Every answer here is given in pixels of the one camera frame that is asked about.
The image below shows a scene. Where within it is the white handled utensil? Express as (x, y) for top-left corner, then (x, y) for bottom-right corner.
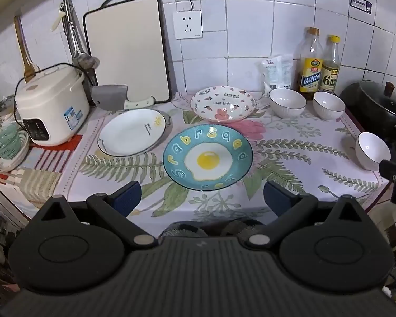
(51, 5), (68, 32)

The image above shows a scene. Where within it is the green plastic basket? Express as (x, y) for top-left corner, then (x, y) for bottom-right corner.
(0, 125), (23, 160)

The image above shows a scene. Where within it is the small bottle with yellow cap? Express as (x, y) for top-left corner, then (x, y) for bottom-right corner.
(318, 35), (341, 95)

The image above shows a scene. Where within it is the glass pot lid brown knob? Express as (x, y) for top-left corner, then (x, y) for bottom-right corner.
(359, 80), (396, 120)

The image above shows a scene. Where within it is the white salt bag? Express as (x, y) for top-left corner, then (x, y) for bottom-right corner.
(260, 56), (282, 94)
(279, 54), (295, 90)

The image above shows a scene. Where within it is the white bowl with dark rim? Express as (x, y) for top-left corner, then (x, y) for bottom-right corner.
(268, 88), (307, 119)
(313, 91), (346, 121)
(355, 132), (392, 172)

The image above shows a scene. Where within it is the steel cleaver white handle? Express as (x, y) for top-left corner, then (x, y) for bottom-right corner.
(91, 85), (156, 112)

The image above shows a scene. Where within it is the striped cloth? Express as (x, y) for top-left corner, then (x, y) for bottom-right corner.
(0, 135), (84, 203)

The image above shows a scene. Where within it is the floral tablecloth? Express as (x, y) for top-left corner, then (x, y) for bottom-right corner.
(58, 90), (390, 238)

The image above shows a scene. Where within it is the pink heart patterned plate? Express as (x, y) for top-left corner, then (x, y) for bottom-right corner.
(190, 86), (257, 123)

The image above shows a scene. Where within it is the black cooking pot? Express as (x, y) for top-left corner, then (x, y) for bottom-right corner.
(339, 80), (396, 139)

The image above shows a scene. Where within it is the white wall socket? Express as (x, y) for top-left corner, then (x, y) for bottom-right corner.
(172, 10), (203, 40)

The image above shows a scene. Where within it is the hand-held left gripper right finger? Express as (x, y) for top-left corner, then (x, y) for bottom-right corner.
(242, 181), (359, 249)

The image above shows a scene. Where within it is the white rice cooker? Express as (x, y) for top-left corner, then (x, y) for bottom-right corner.
(15, 63), (92, 147)

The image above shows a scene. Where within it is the white cutting board dark rim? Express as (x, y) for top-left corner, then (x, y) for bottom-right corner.
(82, 0), (172, 104)

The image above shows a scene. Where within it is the white plate with sun print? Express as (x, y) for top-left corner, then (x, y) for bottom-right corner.
(97, 108), (168, 157)

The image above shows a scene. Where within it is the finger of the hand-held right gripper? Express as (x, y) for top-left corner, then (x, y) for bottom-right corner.
(379, 159), (396, 181)

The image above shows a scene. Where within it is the steel ladle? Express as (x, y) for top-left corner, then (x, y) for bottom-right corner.
(62, 0), (100, 71)

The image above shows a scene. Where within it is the blue plate with egg print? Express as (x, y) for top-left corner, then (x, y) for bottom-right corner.
(163, 124), (253, 191)

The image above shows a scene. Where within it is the dark furry slipper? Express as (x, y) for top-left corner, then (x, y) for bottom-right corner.
(222, 219), (267, 238)
(165, 221), (209, 238)

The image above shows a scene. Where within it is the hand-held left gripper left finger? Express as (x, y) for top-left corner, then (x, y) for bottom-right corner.
(40, 181), (159, 249)

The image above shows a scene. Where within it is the wall sticker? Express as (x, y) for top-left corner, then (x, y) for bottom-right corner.
(348, 0), (373, 18)

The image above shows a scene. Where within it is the wooden spatula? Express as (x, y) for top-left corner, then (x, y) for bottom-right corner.
(13, 16), (41, 84)

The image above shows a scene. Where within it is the large bottle with yellow label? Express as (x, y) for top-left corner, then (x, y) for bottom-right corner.
(293, 27), (324, 101)

